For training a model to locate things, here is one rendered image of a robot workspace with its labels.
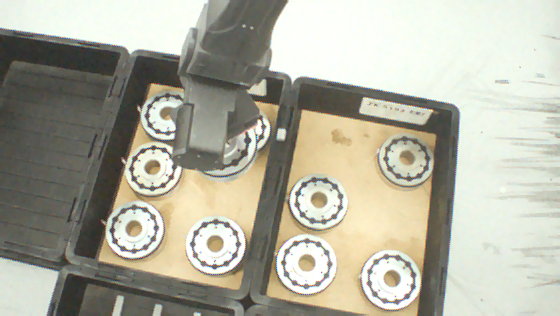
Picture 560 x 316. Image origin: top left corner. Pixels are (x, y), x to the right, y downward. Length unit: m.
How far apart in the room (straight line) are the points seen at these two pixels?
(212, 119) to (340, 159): 0.49
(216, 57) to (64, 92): 0.64
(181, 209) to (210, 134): 0.44
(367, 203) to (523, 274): 0.38
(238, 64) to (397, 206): 0.54
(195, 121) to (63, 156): 0.55
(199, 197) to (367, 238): 0.31
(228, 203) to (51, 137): 0.37
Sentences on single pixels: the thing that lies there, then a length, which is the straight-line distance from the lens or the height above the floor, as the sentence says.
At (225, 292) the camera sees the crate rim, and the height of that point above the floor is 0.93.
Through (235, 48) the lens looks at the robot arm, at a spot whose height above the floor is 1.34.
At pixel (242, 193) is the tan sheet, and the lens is 0.99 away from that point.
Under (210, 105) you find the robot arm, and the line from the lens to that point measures 0.58.
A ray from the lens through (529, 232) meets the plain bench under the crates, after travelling 1.23.
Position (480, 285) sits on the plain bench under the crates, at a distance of 1.16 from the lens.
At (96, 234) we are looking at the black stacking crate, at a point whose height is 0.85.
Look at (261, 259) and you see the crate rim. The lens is 0.87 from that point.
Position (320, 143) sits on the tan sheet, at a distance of 1.03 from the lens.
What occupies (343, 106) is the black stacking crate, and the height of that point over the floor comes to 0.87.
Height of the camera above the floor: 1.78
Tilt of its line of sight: 69 degrees down
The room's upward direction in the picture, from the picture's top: 2 degrees clockwise
